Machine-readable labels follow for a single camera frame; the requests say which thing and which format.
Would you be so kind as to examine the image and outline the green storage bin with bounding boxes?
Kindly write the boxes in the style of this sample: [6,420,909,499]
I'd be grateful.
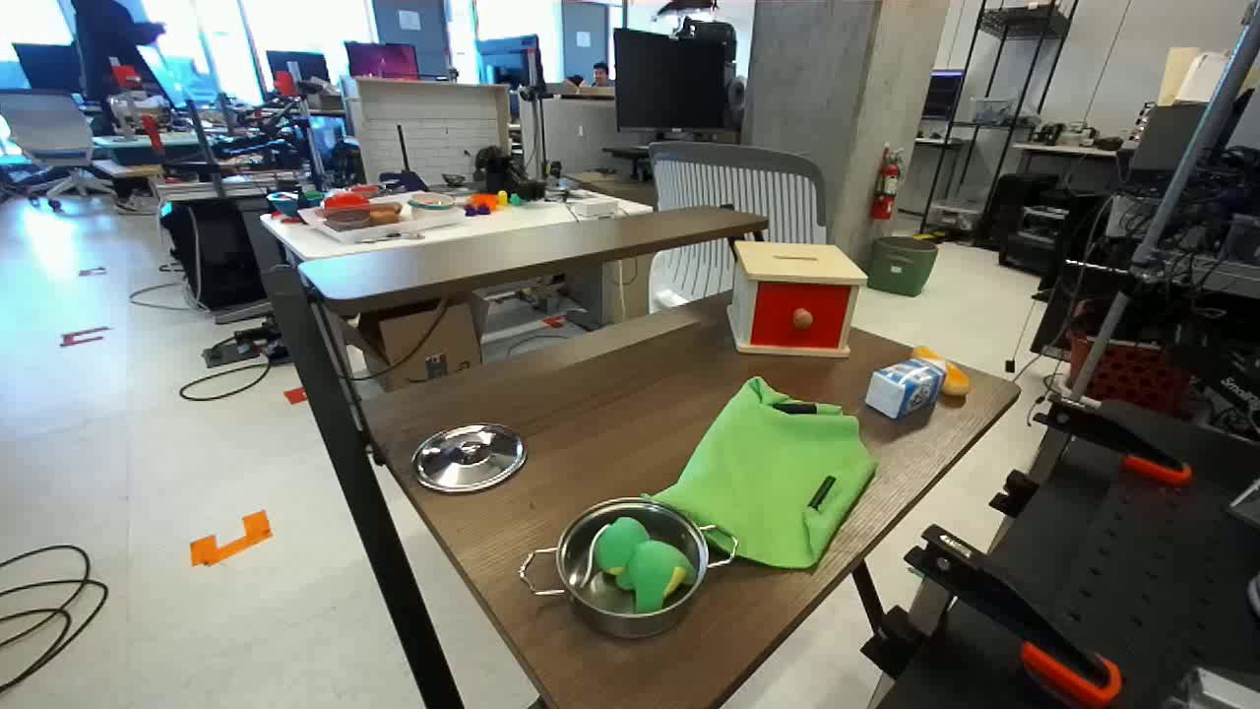
[859,231,941,301]

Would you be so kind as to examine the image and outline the blue white milk carton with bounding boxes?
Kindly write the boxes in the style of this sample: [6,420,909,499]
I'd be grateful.
[861,354,948,427]

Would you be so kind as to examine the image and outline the black metal shelf rack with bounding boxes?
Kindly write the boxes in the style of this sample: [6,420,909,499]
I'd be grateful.
[919,0,1086,240]

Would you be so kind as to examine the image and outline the black bulky object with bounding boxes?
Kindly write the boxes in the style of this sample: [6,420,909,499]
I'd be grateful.
[469,142,548,205]

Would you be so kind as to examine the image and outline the red fire extinguisher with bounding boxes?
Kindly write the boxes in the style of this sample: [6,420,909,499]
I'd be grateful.
[865,147,906,227]

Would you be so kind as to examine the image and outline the dark wooden shelf board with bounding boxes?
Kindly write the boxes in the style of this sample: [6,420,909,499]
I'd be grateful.
[296,205,773,318]

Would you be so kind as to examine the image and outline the black cabinet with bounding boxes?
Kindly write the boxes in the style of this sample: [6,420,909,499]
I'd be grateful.
[159,194,272,314]

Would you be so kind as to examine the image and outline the white work table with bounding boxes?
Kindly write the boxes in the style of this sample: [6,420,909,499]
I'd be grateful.
[255,185,658,268]

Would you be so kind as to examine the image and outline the silver pot with handles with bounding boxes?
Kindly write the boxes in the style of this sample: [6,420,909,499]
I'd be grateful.
[516,491,739,647]

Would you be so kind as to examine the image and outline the silver metal pole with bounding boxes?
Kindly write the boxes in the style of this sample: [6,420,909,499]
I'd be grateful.
[1069,0,1260,407]

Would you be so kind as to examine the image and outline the yellow peanut shaped toy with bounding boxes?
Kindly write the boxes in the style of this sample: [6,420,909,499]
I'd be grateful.
[915,344,977,407]

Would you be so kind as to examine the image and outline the small monitor blue screen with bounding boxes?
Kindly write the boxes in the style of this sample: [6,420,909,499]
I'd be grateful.
[471,31,542,93]

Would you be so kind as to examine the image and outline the black floor cable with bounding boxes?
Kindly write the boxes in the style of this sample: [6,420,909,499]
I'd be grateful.
[172,354,282,407]
[0,538,116,698]

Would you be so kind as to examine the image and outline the black power strip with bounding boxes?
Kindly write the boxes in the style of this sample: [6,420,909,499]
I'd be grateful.
[198,323,289,370]

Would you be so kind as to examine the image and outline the white swivel chair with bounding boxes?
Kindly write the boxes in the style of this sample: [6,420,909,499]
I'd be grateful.
[0,92,108,210]

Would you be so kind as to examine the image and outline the black slanted table leg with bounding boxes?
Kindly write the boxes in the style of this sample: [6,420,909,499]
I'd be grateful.
[240,210,465,709]

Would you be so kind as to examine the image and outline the red orange tray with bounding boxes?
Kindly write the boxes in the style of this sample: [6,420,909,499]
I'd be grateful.
[321,185,408,235]

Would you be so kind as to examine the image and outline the large black monitor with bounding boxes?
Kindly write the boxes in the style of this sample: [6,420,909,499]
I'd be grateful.
[609,24,739,134]

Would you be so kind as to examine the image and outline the white perforated panel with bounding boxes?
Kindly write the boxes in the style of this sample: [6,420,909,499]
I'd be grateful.
[351,73,516,189]

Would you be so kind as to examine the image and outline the green cloth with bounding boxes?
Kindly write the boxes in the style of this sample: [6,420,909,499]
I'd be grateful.
[649,373,882,576]

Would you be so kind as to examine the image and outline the small monitor red screen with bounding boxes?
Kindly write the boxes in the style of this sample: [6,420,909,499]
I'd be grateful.
[342,38,426,83]

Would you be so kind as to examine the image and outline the cardboard box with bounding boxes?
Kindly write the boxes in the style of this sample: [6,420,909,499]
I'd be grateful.
[353,297,486,394]

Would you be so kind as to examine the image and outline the black perforated board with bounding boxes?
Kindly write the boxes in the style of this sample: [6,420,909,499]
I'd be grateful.
[876,416,1260,709]

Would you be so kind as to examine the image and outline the green soft toy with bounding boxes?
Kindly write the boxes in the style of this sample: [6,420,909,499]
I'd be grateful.
[591,511,697,614]

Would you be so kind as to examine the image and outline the silver pot lid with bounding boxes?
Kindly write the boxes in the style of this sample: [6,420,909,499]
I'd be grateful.
[408,420,532,499]

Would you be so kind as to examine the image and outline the white mesh office chair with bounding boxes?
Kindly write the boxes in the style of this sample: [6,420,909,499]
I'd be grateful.
[646,142,830,314]

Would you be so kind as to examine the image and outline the red perforated crate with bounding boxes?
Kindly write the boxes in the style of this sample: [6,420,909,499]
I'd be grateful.
[1069,336,1199,420]

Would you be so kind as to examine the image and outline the wooden box red drawer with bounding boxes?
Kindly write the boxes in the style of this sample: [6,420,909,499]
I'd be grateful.
[726,235,869,362]

